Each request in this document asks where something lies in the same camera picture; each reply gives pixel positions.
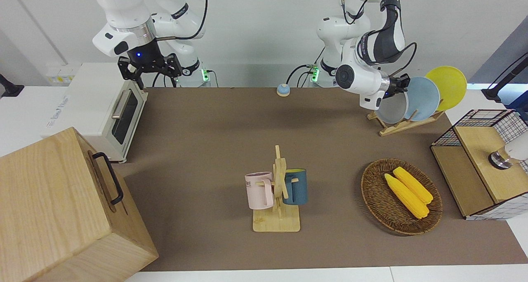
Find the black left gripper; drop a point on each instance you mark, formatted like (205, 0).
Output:
(394, 88)

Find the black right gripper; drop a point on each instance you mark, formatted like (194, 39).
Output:
(144, 53)

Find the gray plate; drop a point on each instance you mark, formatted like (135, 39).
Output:
(392, 109)

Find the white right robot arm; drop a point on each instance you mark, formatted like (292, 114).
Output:
(123, 10)

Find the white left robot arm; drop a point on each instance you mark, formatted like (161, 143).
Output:
(354, 78)

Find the light blue plate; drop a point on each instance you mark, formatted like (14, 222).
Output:
(425, 96)

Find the yellow plate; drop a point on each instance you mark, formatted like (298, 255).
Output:
(451, 84)

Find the wooden plate rack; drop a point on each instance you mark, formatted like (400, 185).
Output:
(387, 131)

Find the white toaster oven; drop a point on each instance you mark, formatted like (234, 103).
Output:
(90, 104)

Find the brown table mat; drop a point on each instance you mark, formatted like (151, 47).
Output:
(206, 150)

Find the yellow corn cob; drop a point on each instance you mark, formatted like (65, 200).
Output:
(414, 186)
(406, 197)

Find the wooden basket lid board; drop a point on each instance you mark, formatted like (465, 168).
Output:
(482, 158)

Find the round wicker basket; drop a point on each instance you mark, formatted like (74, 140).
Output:
(379, 199)

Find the dark blue object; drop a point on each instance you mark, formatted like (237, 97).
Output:
(520, 104)

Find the blue service bell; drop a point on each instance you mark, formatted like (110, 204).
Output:
(283, 90)

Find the dark blue mug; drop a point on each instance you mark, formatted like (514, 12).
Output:
(299, 187)

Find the pink mug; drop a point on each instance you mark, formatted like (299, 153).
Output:
(258, 191)

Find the wooden cabinet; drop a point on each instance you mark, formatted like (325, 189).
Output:
(49, 199)

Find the wooden mug tree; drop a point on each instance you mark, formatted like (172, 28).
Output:
(276, 222)

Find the white wall socket strip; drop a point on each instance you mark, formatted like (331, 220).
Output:
(62, 78)

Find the black camera stand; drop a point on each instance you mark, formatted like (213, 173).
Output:
(493, 93)
(10, 90)

